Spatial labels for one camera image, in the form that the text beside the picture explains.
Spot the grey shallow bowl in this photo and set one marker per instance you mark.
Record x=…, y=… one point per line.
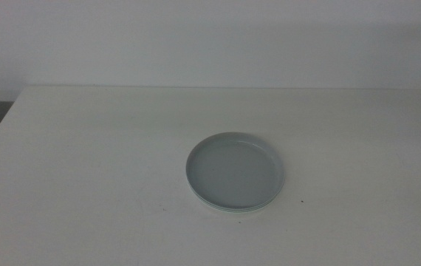
x=234, y=170

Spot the pale green shallow bowl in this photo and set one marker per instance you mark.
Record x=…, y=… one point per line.
x=229, y=210

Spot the white shallow bowl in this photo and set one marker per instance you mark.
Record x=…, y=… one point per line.
x=229, y=212

